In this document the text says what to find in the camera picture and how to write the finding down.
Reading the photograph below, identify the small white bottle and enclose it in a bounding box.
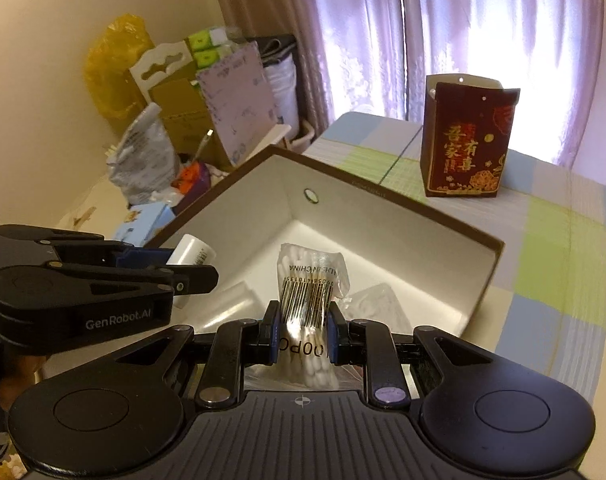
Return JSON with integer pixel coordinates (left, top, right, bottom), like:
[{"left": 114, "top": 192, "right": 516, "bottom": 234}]
[{"left": 165, "top": 233, "right": 218, "bottom": 310}]

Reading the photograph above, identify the cotton swab packet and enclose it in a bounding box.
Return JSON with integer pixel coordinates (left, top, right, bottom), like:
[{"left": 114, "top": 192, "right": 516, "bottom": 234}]
[{"left": 277, "top": 244, "right": 350, "bottom": 390}]

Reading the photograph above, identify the orange small object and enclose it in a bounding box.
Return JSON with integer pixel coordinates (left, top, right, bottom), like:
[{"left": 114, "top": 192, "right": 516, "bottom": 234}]
[{"left": 172, "top": 160, "right": 211, "bottom": 202}]

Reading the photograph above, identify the operator hand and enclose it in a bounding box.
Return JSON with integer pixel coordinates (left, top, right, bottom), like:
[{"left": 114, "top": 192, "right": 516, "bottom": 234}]
[{"left": 0, "top": 354, "right": 49, "bottom": 432}]

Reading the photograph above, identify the translucent plastic case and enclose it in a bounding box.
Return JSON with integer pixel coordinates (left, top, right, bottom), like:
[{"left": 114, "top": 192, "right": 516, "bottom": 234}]
[{"left": 201, "top": 282, "right": 265, "bottom": 330}]

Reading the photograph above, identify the clear plastic floss box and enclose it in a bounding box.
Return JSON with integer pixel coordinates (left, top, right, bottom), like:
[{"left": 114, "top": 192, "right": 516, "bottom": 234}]
[{"left": 338, "top": 284, "right": 412, "bottom": 334}]

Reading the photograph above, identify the light blue carton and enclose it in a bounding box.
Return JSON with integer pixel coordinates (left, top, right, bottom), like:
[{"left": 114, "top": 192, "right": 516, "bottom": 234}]
[{"left": 113, "top": 202, "right": 175, "bottom": 247}]

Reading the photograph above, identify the large brown storage box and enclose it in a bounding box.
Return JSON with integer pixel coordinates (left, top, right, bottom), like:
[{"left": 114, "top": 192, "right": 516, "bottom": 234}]
[{"left": 149, "top": 146, "right": 504, "bottom": 336}]

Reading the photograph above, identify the grey foil bag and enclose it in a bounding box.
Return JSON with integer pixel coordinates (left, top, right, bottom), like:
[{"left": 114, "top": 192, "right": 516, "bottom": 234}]
[{"left": 106, "top": 102, "right": 180, "bottom": 206}]

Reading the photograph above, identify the yellow plastic bag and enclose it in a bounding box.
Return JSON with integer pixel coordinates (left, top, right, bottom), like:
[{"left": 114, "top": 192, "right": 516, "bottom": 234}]
[{"left": 84, "top": 13, "right": 154, "bottom": 122}]

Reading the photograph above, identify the checked tablecloth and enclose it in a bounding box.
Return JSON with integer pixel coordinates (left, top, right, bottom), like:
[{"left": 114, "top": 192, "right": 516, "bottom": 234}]
[{"left": 302, "top": 110, "right": 606, "bottom": 406}]

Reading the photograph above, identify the brown cardboard box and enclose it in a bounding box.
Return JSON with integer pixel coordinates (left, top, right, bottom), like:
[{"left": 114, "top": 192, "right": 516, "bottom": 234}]
[{"left": 129, "top": 41, "right": 233, "bottom": 171}]

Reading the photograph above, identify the white bucket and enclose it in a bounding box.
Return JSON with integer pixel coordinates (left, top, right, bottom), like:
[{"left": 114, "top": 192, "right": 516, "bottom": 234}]
[{"left": 260, "top": 35, "right": 315, "bottom": 154}]

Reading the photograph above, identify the green tissue pack stack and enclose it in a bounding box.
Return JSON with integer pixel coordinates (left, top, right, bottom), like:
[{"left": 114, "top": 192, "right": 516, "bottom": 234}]
[{"left": 186, "top": 26, "right": 244, "bottom": 70}]

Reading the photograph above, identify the red gold gift bag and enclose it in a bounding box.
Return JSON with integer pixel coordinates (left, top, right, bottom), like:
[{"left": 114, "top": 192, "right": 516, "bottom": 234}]
[{"left": 420, "top": 74, "right": 520, "bottom": 197}]

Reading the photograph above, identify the purple window curtain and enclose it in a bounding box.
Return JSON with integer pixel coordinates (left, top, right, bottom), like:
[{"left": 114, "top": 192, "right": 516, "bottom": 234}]
[{"left": 218, "top": 0, "right": 604, "bottom": 167}]

